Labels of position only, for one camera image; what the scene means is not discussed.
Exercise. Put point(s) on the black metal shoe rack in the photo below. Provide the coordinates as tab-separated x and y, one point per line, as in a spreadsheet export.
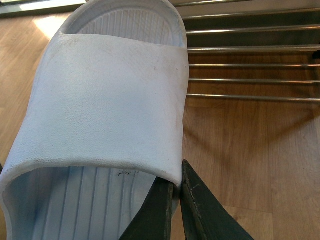
250	26

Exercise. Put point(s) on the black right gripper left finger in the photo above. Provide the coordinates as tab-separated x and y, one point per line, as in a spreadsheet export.
154	219

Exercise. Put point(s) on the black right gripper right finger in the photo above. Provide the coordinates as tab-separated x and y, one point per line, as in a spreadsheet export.
204	218

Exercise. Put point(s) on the light blue slipper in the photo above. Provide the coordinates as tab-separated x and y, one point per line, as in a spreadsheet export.
104	120

